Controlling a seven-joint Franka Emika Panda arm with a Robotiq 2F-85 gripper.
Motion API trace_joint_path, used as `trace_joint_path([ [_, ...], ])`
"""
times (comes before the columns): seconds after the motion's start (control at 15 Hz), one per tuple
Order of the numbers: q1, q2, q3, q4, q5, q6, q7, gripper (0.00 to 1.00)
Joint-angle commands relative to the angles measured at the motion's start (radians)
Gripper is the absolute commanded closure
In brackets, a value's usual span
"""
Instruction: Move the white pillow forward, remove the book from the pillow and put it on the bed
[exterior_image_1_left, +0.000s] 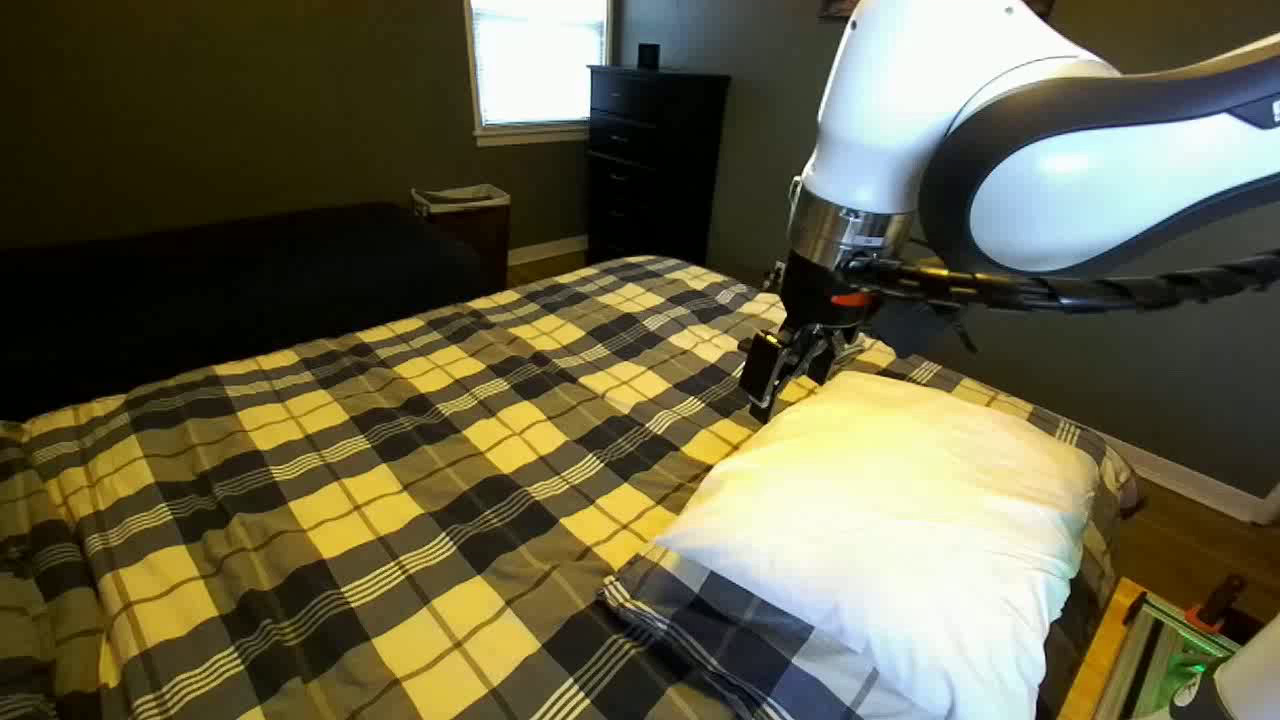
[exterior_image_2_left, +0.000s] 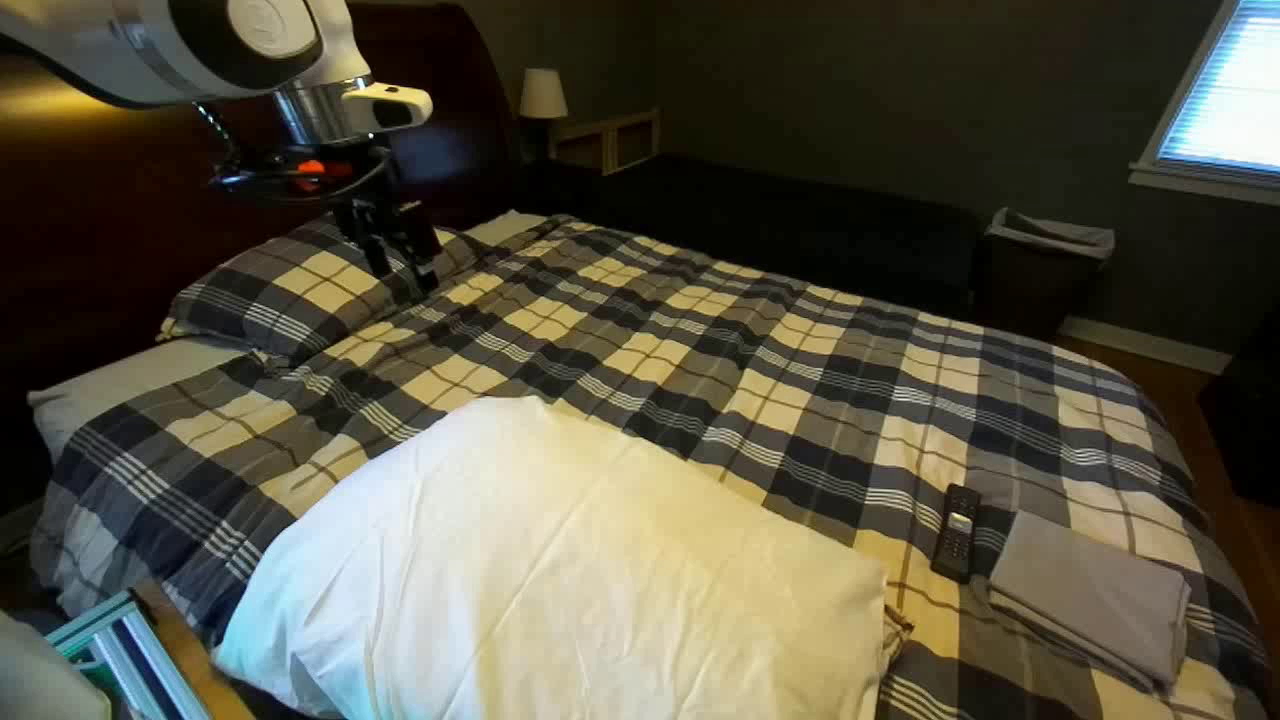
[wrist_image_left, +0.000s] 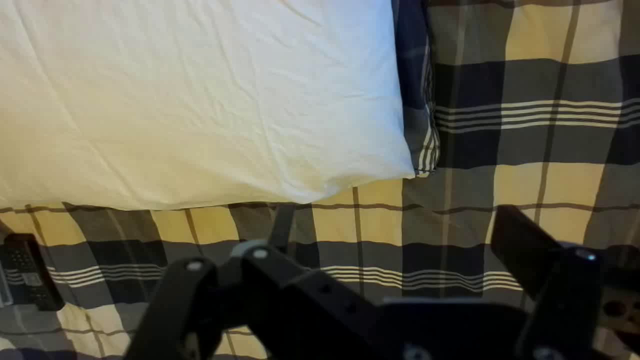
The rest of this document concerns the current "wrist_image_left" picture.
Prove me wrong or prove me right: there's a blue white plaid pillow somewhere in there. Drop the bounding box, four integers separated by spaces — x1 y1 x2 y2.
389 0 443 179

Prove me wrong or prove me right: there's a yellow black plaid comforter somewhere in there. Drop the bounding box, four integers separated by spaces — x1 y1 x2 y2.
0 0 640 360

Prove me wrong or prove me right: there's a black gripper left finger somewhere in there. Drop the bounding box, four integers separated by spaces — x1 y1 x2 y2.
123 204 402 360

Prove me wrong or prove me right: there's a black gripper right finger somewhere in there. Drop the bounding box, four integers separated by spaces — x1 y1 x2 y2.
490 204 608 360

